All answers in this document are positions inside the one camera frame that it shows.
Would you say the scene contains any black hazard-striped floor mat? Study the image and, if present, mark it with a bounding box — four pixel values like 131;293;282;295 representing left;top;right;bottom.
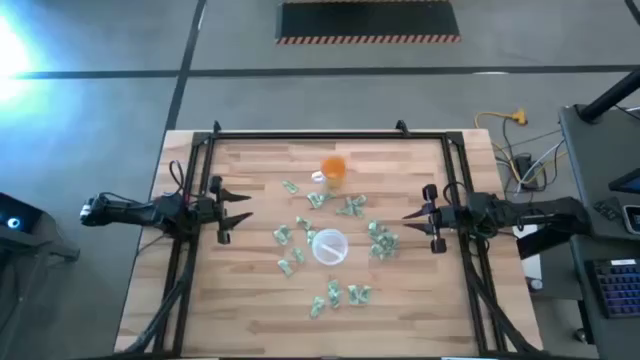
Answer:
274;0;462;46

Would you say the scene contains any clear plastic container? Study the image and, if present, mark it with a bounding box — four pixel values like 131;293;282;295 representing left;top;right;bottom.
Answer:
311;228;350;267

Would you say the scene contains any black metal table frame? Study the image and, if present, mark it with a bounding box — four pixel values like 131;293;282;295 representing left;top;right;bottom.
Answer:
122;119;549;360

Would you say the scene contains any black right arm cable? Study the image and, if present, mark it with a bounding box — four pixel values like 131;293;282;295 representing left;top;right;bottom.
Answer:
442;180;469;207

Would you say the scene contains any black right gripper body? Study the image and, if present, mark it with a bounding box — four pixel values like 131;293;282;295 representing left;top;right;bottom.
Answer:
422;183;469;254

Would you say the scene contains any black monitor pole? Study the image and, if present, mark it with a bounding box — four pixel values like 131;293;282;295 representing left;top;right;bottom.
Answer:
577;67;640;124

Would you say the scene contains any black phone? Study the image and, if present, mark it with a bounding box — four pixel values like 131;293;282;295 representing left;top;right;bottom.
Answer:
622;203;640;235

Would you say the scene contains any grey white cable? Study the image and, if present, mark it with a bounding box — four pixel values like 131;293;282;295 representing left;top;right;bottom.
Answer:
517;139;566;194

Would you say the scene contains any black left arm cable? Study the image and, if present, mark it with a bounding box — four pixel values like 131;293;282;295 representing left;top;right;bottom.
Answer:
168;159;194;199

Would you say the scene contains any small black device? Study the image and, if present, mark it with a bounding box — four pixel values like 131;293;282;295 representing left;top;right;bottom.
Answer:
593;198;621;222

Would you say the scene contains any yellow extension cord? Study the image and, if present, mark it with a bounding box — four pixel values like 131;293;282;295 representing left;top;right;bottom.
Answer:
473;107;569;186

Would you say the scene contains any backlit black keyboard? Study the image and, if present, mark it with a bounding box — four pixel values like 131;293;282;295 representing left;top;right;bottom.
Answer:
584;257;640;320

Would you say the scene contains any black power strip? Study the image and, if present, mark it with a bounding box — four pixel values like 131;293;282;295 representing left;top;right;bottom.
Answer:
513;153;540;192

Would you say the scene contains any dark grey desk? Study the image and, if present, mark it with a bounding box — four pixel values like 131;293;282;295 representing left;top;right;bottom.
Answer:
569;234;640;360

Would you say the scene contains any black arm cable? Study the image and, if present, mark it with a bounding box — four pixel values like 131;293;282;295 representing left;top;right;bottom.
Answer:
442;180;469;207
168;159;194;199

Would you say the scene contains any dark tablet screen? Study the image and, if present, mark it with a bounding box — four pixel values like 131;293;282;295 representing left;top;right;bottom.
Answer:
607;167;640;196

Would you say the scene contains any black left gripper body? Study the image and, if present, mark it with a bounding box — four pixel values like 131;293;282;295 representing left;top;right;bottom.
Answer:
193;175;232;246

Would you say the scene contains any white box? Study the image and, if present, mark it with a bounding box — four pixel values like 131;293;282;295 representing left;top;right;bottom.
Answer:
512;224;544;281

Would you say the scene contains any orange mug white handle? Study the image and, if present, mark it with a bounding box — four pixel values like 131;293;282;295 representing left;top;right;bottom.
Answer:
310;155;349;190

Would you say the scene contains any black device blue light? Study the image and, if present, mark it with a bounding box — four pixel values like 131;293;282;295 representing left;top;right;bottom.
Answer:
0;192;44;234

